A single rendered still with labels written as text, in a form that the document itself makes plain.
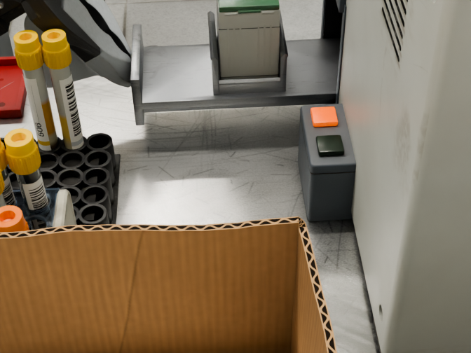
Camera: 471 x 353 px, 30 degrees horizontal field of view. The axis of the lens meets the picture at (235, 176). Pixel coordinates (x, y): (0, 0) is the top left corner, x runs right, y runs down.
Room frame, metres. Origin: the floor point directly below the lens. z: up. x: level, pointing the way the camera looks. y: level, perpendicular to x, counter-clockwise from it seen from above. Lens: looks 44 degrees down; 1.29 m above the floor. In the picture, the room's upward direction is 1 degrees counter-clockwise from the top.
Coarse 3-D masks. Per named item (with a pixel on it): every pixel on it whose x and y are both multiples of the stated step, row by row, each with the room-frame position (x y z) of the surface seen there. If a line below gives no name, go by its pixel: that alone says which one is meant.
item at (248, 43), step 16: (224, 16) 0.48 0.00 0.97; (240, 16) 0.48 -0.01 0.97; (256, 16) 0.48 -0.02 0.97; (272, 16) 0.48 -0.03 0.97; (224, 32) 0.48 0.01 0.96; (240, 32) 0.48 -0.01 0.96; (256, 32) 0.48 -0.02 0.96; (272, 32) 0.48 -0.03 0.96; (224, 48) 0.48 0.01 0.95; (240, 48) 0.48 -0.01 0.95; (256, 48) 0.48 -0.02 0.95; (272, 48) 0.48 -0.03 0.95; (224, 64) 0.48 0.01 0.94; (240, 64) 0.48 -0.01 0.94; (256, 64) 0.48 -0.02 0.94; (272, 64) 0.48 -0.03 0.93
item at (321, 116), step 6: (312, 108) 0.44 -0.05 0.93; (318, 108) 0.44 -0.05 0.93; (324, 108) 0.44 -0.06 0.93; (330, 108) 0.44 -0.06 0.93; (312, 114) 0.44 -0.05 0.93; (318, 114) 0.44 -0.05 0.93; (324, 114) 0.44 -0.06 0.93; (330, 114) 0.44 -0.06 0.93; (312, 120) 0.43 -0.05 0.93; (318, 120) 0.43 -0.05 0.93; (324, 120) 0.43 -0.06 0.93; (330, 120) 0.43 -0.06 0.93; (336, 120) 0.43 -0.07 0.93; (318, 126) 0.43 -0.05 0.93
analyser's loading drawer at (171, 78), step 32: (160, 64) 0.51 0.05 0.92; (192, 64) 0.51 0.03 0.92; (288, 64) 0.51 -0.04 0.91; (320, 64) 0.51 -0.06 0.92; (160, 96) 0.48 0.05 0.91; (192, 96) 0.48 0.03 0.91; (224, 96) 0.47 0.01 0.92; (256, 96) 0.47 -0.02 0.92; (288, 96) 0.47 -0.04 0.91; (320, 96) 0.47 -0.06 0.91
